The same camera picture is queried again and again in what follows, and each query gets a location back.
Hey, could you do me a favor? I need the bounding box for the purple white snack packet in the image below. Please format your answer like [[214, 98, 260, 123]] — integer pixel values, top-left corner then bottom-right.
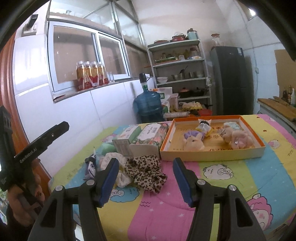
[[84, 149, 97, 180]]

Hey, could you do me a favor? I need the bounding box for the green sponge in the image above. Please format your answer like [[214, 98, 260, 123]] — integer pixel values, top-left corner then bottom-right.
[[96, 143, 116, 156]]

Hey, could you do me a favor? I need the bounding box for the floral cream cloth scrunchie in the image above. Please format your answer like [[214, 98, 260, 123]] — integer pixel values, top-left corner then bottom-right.
[[99, 153, 132, 188]]

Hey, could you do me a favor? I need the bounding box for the pink dress plush bunny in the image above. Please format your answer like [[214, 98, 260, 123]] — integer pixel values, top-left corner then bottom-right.
[[220, 126, 254, 150]]

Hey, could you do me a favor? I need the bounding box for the purple dress plush bunny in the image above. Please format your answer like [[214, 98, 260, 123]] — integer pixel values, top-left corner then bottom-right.
[[183, 130, 205, 152]]

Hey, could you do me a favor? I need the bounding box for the leopard print scrunchie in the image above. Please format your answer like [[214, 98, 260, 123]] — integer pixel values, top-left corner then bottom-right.
[[125, 155, 168, 193]]

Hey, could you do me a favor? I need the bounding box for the green printed tissue pack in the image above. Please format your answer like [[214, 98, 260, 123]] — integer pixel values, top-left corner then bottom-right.
[[223, 121, 242, 130]]

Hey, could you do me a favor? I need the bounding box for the person's left hand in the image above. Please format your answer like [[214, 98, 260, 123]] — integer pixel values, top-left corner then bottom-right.
[[7, 169, 45, 227]]

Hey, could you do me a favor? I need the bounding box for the colourful cartoon bed sheet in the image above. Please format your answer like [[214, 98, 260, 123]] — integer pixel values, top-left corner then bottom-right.
[[50, 114, 295, 240]]

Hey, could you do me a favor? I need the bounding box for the orange shallow cardboard box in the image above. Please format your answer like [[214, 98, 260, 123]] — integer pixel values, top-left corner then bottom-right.
[[160, 115, 265, 162]]

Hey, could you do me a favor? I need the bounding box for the green white tissue box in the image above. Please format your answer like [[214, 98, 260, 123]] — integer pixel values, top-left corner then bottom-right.
[[112, 125, 142, 157]]

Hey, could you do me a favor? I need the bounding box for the pack of drink bottles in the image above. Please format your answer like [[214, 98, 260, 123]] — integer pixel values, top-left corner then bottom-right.
[[76, 61, 109, 91]]

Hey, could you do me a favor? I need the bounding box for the red plastic basin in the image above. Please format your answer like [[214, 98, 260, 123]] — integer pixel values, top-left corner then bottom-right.
[[198, 109, 213, 116]]

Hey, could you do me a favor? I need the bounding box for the floral tissue box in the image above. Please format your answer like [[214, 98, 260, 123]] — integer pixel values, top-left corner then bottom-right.
[[129, 123, 169, 158]]

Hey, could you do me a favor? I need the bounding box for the blue water jug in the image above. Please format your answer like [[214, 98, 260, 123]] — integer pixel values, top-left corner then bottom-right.
[[134, 73, 164, 123]]

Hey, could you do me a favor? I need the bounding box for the wooden cutting board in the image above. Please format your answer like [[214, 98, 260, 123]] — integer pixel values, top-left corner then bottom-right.
[[257, 96, 295, 123]]

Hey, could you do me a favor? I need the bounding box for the black refrigerator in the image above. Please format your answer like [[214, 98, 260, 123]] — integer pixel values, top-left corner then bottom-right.
[[210, 46, 253, 115]]

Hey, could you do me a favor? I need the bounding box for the metal storage shelf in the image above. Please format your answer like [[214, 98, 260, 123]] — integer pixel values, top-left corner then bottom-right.
[[147, 39, 212, 108]]

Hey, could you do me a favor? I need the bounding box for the glass jar red lid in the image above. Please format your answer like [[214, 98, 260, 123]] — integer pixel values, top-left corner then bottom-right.
[[211, 33, 222, 48]]

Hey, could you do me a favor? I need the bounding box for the cardboard wall sheet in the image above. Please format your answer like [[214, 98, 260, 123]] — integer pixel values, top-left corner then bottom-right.
[[274, 49, 296, 97]]

